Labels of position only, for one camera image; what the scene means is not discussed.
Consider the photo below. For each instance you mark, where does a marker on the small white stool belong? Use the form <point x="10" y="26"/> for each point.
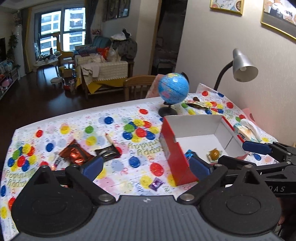
<point x="57" y="81"/>

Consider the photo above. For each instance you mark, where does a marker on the small beige stick snack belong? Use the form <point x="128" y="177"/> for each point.
<point x="109" y="138"/>

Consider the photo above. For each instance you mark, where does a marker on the white black snack packet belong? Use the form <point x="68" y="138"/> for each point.
<point x="60" y="163"/>

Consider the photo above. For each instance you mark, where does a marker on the shiny orange-brown snack bag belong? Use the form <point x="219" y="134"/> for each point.
<point x="75" y="154"/>

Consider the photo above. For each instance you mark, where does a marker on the silver gooseneck desk lamp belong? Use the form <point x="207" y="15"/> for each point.
<point x="242" y="67"/>

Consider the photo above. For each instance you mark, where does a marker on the yellow round wrapped snack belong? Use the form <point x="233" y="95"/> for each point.
<point x="214" y="154"/>

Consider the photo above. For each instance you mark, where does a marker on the tissue pack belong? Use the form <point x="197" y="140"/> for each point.
<point x="248" y="131"/>

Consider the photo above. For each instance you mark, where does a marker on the wooden chair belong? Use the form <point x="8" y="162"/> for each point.
<point x="136" y="87"/>

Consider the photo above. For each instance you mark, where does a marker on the gold framed picture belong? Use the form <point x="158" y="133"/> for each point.
<point x="280" y="16"/>
<point x="232" y="6"/>

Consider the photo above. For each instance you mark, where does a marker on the green gold snack wrapper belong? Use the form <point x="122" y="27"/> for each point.
<point x="195" y="103"/>

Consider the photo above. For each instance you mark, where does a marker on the round coffee table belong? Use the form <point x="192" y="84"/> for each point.
<point x="41" y="63"/>

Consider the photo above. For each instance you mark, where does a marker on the long low tv cabinet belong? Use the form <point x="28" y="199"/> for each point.
<point x="7" y="81"/>

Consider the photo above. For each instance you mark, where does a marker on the small blue globe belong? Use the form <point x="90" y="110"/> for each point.
<point x="173" y="88"/>

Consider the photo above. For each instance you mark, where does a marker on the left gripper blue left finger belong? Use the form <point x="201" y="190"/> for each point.
<point x="81" y="178"/>

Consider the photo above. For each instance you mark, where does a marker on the red white cardboard box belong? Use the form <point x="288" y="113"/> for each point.
<point x="200" y="134"/>

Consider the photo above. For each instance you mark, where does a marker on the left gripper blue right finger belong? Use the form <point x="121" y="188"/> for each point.
<point x="209" y="178"/>

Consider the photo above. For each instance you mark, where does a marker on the sofa with cream cover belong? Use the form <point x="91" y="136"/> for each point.
<point x="106" y="63"/>

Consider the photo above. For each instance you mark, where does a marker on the purple wrapped candy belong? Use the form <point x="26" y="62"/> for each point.
<point x="156" y="184"/>

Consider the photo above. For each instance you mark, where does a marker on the colourful balloon tablecloth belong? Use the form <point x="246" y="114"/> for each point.
<point x="133" y="126"/>

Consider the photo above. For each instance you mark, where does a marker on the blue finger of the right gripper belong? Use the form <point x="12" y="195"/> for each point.
<point x="258" y="148"/>

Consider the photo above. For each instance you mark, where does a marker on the dark chocolate snack packet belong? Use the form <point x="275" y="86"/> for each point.
<point x="108" y="153"/>

